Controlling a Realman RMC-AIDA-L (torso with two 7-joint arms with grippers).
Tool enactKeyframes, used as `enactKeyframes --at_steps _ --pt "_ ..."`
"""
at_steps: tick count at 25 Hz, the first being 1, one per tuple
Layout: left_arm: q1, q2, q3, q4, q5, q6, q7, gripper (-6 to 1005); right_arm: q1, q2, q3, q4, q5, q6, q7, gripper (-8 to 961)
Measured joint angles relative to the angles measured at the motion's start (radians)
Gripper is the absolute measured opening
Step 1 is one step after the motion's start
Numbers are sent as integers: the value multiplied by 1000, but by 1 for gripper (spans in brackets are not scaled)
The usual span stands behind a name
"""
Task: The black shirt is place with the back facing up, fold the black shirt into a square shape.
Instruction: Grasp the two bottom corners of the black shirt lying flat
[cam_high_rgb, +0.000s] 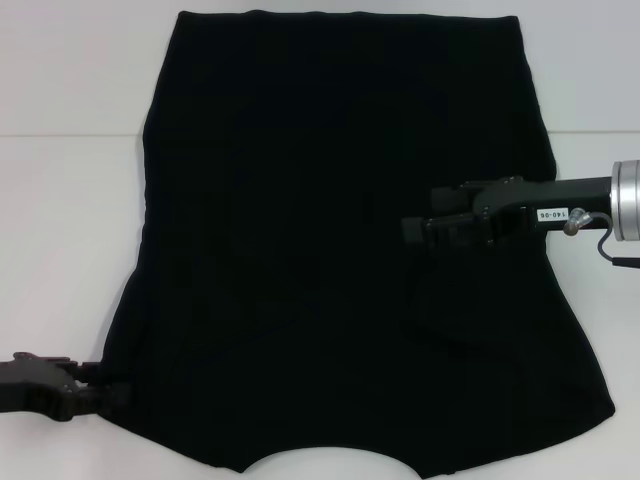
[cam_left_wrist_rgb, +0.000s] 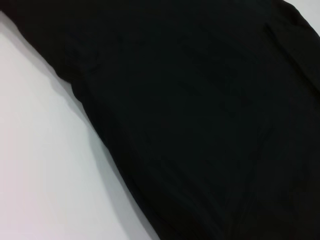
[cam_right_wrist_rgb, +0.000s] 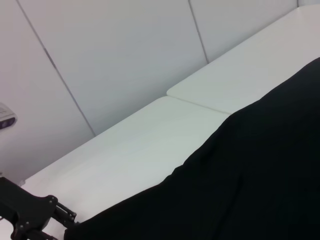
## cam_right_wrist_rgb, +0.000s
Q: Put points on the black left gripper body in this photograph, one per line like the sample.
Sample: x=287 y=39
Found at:
x=22 y=210

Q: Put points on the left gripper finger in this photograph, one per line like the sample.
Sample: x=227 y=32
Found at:
x=65 y=216
x=42 y=236

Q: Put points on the black shirt with white print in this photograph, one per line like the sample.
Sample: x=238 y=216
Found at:
x=225 y=175

